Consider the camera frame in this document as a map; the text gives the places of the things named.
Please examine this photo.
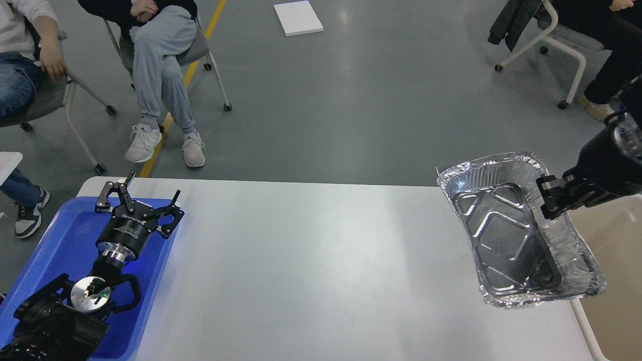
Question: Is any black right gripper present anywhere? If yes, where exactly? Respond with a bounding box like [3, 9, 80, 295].
[536, 117, 641, 220]

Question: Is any grey chair middle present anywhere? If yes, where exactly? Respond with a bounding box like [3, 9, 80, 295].
[103, 18, 232, 112]

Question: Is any blue plastic tray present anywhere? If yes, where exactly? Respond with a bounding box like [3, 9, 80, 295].
[1, 197, 177, 360]

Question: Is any person in black trousers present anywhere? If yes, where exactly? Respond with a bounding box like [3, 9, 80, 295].
[552, 0, 642, 122]

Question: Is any grey chair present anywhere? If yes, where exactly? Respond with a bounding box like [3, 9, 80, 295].
[103, 18, 232, 112]
[0, 30, 118, 175]

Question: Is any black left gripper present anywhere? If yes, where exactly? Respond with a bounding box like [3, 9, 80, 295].
[94, 171, 185, 262]

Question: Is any white flat box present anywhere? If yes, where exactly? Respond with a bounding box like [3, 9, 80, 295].
[273, 1, 324, 37]

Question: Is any grey chair left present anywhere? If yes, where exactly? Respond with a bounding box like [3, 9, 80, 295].
[0, 30, 118, 175]

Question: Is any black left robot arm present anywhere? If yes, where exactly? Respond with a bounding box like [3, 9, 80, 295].
[2, 173, 184, 360]

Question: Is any person in grey sweatpants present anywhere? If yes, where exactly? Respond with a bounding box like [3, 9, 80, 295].
[79, 1, 206, 167]

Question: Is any dark jacket on chair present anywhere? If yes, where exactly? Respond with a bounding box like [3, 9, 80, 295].
[488, 1, 542, 51]

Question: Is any beige plastic bin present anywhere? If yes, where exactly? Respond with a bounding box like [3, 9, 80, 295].
[569, 195, 641, 360]

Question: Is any white table corner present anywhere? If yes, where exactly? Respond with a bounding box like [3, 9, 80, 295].
[0, 151, 23, 185]

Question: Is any person in blue jeans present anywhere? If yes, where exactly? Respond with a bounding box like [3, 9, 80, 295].
[1, 1, 67, 239]

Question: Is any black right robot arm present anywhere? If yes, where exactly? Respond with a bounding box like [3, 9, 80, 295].
[536, 80, 641, 220]

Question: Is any aluminium foil tray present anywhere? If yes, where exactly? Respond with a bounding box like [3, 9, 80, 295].
[436, 151, 607, 310]

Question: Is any white chair right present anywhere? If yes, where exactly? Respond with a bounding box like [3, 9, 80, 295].
[495, 1, 606, 110]

